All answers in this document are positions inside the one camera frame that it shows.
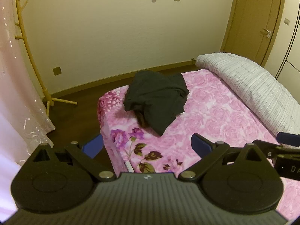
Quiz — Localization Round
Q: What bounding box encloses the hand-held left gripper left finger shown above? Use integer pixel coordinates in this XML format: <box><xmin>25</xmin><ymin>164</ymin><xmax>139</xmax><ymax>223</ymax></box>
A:
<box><xmin>30</xmin><ymin>133</ymin><xmax>116</xmax><ymax>183</ymax></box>

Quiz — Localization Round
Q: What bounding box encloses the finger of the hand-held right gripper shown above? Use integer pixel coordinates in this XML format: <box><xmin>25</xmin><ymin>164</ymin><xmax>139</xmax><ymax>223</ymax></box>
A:
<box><xmin>276</xmin><ymin>132</ymin><xmax>300</xmax><ymax>149</ymax></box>
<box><xmin>252</xmin><ymin>139</ymin><xmax>286</xmax><ymax>158</ymax></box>

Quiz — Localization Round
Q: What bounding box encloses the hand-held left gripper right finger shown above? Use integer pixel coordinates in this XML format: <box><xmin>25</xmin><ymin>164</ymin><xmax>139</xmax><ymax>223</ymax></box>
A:
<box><xmin>178</xmin><ymin>133</ymin><xmax>264</xmax><ymax>183</ymax></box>

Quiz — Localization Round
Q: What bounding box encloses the black garment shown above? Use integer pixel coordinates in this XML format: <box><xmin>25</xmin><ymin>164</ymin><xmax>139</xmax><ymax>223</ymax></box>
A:
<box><xmin>123</xmin><ymin>71</ymin><xmax>190</xmax><ymax>137</ymax></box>

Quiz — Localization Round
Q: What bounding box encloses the pink floral bed blanket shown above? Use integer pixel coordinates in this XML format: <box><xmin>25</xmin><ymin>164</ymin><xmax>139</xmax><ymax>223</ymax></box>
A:
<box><xmin>97</xmin><ymin>68</ymin><xmax>300</xmax><ymax>216</ymax></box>

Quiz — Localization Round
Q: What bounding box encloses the white striped duvet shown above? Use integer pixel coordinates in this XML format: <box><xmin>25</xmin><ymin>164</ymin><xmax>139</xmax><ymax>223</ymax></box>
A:
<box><xmin>195</xmin><ymin>52</ymin><xmax>300</xmax><ymax>138</ymax></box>

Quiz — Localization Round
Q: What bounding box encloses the wooden baseboard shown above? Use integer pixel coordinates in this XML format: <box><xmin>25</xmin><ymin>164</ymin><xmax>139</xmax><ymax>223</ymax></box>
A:
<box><xmin>50</xmin><ymin>60</ymin><xmax>197</xmax><ymax>99</ymax></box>

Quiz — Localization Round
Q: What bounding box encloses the white wardrobe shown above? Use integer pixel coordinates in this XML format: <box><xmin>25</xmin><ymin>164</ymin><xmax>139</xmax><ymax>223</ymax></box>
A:
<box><xmin>274</xmin><ymin>0</ymin><xmax>300</xmax><ymax>80</ymax></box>

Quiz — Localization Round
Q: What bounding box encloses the pink sheer curtain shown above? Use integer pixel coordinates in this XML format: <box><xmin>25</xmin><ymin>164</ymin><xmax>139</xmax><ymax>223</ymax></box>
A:
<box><xmin>0</xmin><ymin>0</ymin><xmax>56</xmax><ymax>216</ymax></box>

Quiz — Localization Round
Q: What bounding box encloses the wooden coat rack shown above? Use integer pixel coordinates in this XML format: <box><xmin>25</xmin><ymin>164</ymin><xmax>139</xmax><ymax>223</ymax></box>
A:
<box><xmin>13</xmin><ymin>0</ymin><xmax>78</xmax><ymax>116</ymax></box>

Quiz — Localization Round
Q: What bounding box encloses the brown wooden door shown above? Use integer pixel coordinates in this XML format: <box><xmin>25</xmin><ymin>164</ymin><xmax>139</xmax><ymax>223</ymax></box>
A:
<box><xmin>220</xmin><ymin>0</ymin><xmax>288</xmax><ymax>69</ymax></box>

